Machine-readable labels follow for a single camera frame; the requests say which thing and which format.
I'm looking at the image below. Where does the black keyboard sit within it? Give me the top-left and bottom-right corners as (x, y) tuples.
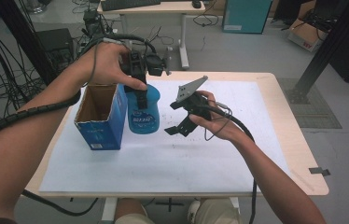
(100, 0), (162, 12)

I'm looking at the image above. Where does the black computer case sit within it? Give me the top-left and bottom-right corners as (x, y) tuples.
(35, 27), (75, 65)

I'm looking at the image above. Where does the blue cardboard box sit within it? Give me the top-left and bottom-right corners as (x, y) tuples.
(74, 82), (130, 151)

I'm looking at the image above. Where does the person's left hand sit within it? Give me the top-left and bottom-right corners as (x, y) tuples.
(79, 41), (148, 91)

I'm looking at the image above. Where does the person's left leg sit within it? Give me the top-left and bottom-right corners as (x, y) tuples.
(113, 198), (149, 224)

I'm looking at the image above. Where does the person's right hand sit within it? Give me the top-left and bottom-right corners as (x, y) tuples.
(188, 90), (252, 144)

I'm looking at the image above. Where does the white desk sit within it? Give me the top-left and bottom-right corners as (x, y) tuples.
(96, 0), (206, 70)

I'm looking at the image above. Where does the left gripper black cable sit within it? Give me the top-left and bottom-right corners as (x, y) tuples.
(0, 32), (159, 217)

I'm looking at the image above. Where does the grey floor mat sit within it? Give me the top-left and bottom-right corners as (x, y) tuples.
(276, 77), (343, 130)

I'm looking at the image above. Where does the small black computer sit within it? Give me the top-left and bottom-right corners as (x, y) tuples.
(82, 8), (110, 43)

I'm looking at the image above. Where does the person's right leg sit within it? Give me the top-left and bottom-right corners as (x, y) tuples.
(187, 199), (243, 224)

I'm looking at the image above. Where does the black metal stand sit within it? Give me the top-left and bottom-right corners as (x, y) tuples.
(0, 0), (65, 88)
(286, 0), (349, 105)

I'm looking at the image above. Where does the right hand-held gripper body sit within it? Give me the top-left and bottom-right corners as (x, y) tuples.
(169, 75), (212, 121)

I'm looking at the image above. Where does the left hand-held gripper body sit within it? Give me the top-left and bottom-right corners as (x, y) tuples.
(119, 46), (173, 85)

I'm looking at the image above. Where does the black tape piece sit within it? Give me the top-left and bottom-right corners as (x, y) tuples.
(308, 166), (332, 177)

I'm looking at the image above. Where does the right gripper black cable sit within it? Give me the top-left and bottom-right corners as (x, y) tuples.
(204, 101), (258, 224)

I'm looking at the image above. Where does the brown cardboard box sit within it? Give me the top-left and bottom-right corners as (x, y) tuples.
(286, 0), (331, 53)

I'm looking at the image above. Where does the teal cabinet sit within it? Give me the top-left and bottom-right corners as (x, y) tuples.
(221, 0), (273, 35)

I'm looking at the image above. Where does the tangle of black cables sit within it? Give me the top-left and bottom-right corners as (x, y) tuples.
(0, 17), (57, 120)

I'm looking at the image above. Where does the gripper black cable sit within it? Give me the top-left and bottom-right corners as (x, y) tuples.
(204, 101), (258, 224)
(0, 32), (159, 217)

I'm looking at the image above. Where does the blue detergent bottle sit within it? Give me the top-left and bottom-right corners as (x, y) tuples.
(125, 83), (161, 135)

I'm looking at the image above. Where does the person's leg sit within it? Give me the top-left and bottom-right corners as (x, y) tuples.
(113, 198), (149, 224)
(187, 199), (243, 224)

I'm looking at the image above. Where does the white paper sheet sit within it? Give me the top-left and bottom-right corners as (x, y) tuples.
(38, 78), (292, 194)

